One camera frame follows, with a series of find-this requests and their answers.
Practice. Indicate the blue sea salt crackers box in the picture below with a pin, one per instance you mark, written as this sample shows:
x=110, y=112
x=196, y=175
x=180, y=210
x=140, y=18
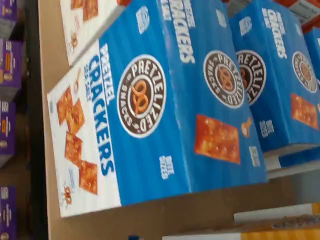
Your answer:
x=140, y=150
x=312, y=50
x=275, y=100

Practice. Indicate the purple Annie's snack box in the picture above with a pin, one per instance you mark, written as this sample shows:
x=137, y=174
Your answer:
x=7, y=130
x=10, y=62
x=7, y=212
x=7, y=10

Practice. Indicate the yellow and white crackers box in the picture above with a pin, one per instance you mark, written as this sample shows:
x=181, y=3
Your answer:
x=275, y=235

